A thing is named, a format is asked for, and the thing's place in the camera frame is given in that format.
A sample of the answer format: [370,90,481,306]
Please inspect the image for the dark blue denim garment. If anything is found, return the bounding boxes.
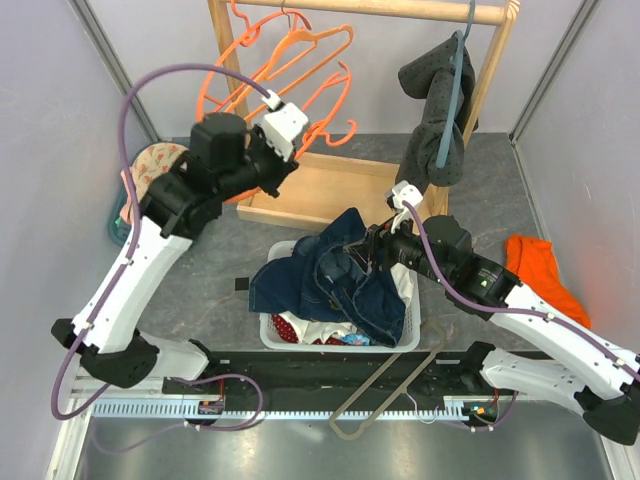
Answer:
[249,208,414,348]

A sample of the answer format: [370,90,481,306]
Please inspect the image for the wooden clothes rack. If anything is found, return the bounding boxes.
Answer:
[235,0,520,231]

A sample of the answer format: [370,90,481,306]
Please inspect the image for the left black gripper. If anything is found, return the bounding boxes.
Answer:
[219,123,300,201]

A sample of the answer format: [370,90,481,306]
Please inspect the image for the blue floral garment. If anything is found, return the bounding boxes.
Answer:
[338,333,371,346]

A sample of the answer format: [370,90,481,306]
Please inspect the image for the blue grey hanger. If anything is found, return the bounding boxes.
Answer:
[435,0,476,169]

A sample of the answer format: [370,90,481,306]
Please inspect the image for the white shirt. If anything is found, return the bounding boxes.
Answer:
[274,264,413,345]

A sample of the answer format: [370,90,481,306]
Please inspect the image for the orange cloth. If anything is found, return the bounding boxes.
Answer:
[505,234,592,329]

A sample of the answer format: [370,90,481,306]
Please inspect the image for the orange plastic hanger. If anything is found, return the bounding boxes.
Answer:
[196,1,312,120]

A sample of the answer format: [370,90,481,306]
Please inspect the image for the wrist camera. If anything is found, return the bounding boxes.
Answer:
[385,180,423,233]
[260,99,309,162]

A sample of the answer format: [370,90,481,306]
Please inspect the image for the white plastic basket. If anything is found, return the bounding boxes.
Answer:
[259,271,421,354]

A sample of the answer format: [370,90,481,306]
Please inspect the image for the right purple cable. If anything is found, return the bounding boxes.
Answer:
[403,199,640,381]

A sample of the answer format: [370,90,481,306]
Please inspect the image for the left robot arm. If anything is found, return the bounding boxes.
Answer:
[51,103,309,393]

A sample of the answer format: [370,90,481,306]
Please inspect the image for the purple cable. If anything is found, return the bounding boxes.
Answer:
[50,62,279,431]
[403,199,640,381]

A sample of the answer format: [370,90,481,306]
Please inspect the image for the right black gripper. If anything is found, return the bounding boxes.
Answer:
[343,207,451,287]

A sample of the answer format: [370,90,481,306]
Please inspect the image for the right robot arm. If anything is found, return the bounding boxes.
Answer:
[346,216,639,446]

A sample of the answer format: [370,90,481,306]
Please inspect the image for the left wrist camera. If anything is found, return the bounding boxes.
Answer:
[260,99,309,162]

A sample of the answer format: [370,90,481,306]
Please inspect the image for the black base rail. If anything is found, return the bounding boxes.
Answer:
[161,351,494,412]

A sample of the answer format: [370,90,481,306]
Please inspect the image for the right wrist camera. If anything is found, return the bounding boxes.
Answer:
[385,180,423,233]

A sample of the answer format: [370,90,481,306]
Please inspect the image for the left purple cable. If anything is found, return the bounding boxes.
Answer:
[50,62,279,431]

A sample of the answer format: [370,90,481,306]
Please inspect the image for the orange hanger with white shirt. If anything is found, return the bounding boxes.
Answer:
[230,1,354,92]

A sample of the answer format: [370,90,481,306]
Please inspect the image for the teal plastic tray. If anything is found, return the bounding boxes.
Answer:
[107,186,131,247]

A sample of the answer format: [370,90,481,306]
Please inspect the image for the floral oven mitt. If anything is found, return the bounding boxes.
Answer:
[129,142,187,201]

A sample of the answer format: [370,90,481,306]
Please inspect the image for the orange hanger with denim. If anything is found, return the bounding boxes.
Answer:
[203,60,357,204]

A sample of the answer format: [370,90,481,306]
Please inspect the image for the red polka dot skirt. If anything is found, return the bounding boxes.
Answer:
[271,315,299,344]

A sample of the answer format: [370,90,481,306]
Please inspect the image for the grey dotted garment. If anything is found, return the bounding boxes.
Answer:
[395,35,476,191]

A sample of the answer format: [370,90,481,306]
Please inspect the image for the grey metal hanger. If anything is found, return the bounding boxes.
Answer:
[327,320,447,441]

